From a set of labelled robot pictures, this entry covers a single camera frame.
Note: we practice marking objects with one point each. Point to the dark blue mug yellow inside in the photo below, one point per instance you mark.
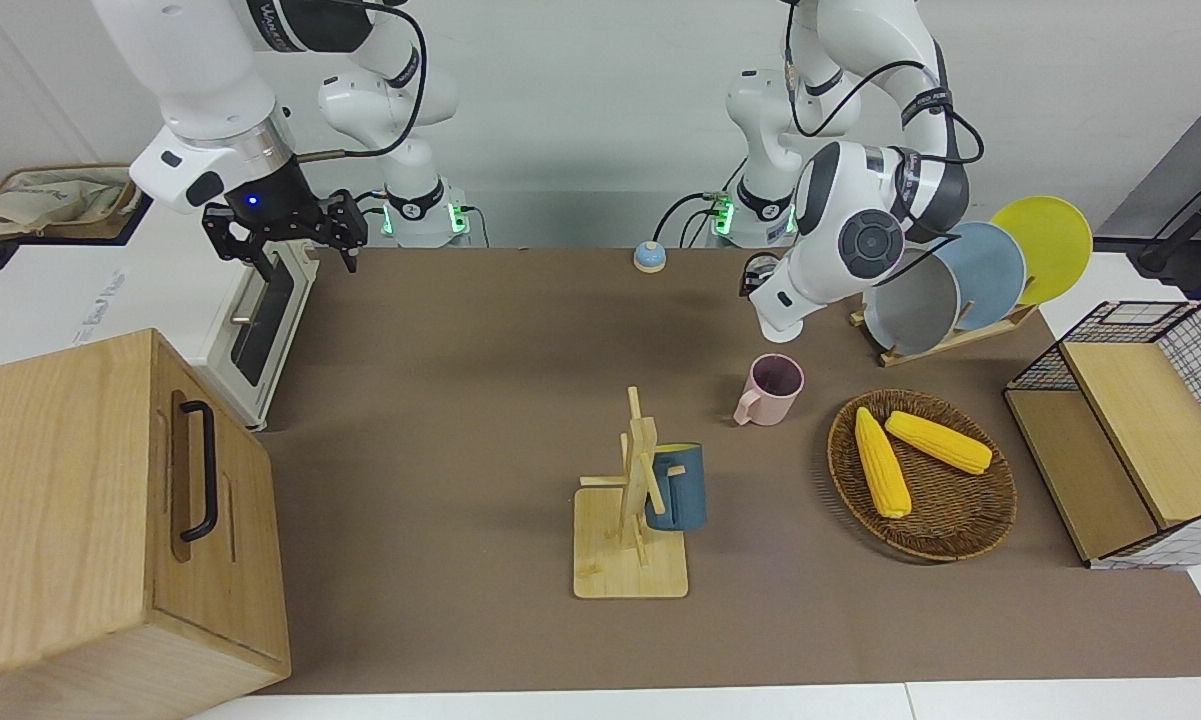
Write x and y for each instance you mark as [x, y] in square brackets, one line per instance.
[685, 495]

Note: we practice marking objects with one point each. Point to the brown wicker basket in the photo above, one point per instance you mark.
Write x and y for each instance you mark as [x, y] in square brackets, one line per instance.
[950, 510]

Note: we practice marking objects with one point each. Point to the wooden plate rack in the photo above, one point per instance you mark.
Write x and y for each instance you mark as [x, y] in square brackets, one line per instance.
[1000, 322]

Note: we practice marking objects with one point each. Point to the black pole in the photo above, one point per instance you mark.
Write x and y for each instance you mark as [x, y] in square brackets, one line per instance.
[1190, 215]

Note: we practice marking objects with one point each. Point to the wooden shelf box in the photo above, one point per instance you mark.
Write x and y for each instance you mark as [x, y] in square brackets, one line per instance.
[1150, 430]

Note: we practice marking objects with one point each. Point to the yellow corn cob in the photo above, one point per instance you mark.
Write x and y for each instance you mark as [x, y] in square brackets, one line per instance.
[940, 442]
[882, 465]

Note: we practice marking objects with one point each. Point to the brown table mat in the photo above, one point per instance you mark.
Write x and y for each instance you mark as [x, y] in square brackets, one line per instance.
[460, 350]

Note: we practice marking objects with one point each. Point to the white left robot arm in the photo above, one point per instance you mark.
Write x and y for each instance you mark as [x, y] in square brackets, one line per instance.
[830, 200]

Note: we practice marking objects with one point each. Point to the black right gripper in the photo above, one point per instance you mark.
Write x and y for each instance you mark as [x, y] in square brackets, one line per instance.
[275, 205]

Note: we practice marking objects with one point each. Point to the light blue plate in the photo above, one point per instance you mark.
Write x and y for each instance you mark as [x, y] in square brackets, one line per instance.
[990, 270]

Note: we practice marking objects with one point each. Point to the white toaster oven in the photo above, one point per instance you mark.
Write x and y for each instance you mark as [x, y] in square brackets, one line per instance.
[160, 310]

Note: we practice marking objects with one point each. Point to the wooden mug tree stand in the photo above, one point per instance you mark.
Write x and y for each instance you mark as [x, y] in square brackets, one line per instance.
[630, 575]

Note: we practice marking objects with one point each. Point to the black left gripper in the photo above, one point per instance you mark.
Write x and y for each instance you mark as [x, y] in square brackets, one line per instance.
[762, 275]

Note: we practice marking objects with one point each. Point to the pink mug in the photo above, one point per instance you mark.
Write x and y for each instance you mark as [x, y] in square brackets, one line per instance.
[780, 405]

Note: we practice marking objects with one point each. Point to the wooden cabinet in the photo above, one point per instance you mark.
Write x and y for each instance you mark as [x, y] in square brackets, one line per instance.
[60, 500]

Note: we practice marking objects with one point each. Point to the yellow plate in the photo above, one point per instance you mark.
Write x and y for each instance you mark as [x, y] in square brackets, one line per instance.
[1050, 240]

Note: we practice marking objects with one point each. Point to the grey plate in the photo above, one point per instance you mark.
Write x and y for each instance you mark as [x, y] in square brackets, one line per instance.
[915, 310]

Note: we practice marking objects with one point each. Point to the beige cloth bag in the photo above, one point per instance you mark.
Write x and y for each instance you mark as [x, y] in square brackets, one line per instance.
[50, 195]

